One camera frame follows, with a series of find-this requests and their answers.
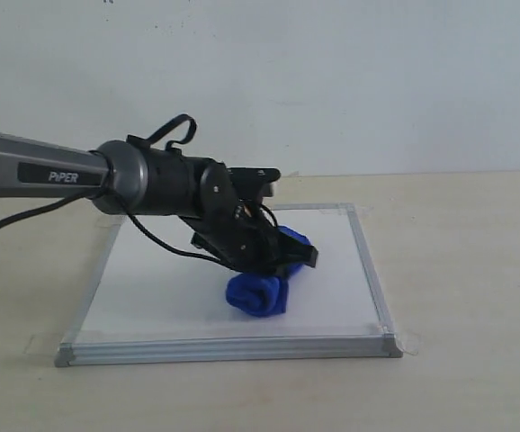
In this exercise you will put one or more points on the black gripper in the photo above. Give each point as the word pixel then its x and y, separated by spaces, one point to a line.
pixel 249 241

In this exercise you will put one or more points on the blue microfibre cloth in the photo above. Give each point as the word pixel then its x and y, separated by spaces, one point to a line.
pixel 259 295

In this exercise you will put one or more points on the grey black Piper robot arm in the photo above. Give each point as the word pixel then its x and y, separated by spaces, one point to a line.
pixel 224 206

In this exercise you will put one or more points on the clear tape front right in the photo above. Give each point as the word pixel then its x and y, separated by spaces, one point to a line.
pixel 395 343

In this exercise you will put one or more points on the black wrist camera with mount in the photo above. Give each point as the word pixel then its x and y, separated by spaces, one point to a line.
pixel 254 183

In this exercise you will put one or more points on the white board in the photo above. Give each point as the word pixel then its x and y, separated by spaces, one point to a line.
pixel 155 307

